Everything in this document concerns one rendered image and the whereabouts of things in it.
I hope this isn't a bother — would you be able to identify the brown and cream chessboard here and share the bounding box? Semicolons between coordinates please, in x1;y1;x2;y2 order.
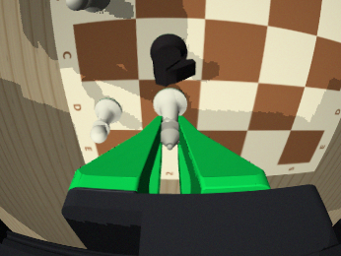
50;0;341;176

